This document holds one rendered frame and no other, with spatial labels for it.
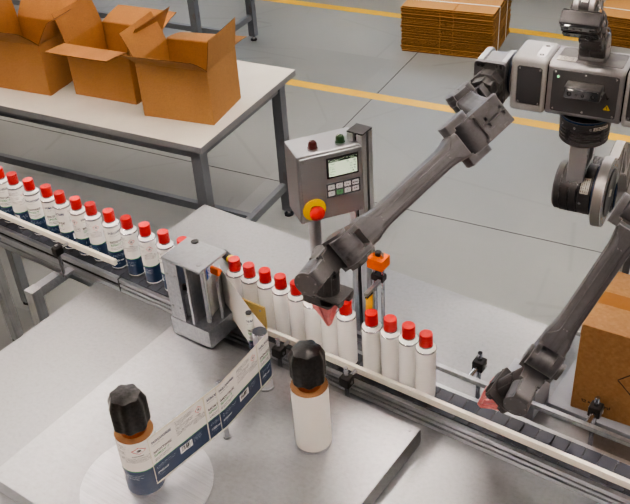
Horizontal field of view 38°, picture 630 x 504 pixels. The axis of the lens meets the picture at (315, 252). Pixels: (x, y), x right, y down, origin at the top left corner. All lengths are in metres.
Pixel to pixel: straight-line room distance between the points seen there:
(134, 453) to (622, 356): 1.14
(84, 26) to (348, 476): 2.75
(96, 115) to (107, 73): 0.20
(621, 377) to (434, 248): 2.21
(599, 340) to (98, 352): 1.37
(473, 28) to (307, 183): 4.15
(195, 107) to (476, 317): 1.71
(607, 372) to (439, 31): 4.30
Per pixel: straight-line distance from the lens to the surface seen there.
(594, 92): 2.44
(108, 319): 2.79
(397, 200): 1.95
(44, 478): 2.31
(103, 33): 4.44
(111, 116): 4.07
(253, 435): 2.28
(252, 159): 5.17
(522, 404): 2.06
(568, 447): 2.26
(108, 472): 2.26
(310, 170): 2.16
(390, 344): 2.28
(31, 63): 4.35
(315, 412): 2.12
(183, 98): 3.88
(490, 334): 2.61
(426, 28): 6.31
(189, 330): 2.54
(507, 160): 5.09
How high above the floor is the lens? 2.53
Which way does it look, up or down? 35 degrees down
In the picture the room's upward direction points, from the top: 4 degrees counter-clockwise
